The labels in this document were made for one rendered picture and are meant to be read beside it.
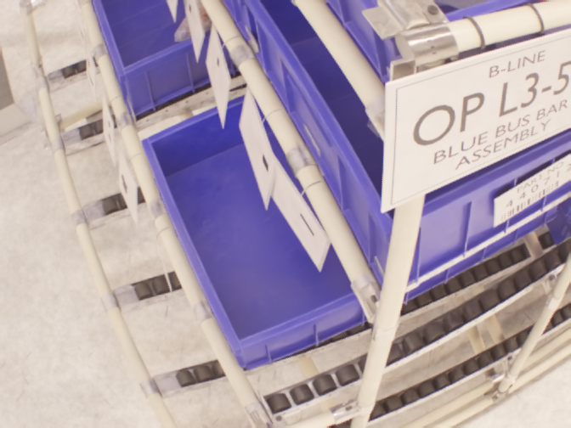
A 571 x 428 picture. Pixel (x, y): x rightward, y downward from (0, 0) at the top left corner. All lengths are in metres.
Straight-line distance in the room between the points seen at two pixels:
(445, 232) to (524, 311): 1.28
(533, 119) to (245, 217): 0.84
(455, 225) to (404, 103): 0.44
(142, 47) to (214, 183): 0.34
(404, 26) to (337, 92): 0.65
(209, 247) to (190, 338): 0.75
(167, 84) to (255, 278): 0.36
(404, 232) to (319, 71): 0.44
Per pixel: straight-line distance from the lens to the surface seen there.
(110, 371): 2.50
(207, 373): 2.00
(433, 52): 0.86
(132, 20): 2.05
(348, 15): 1.07
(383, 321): 1.34
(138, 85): 1.84
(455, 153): 1.01
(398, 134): 0.93
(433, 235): 1.30
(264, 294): 1.74
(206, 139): 1.79
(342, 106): 1.49
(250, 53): 1.57
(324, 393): 1.70
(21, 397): 2.52
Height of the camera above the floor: 2.33
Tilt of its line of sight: 63 degrees down
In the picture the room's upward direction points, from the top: 1 degrees counter-clockwise
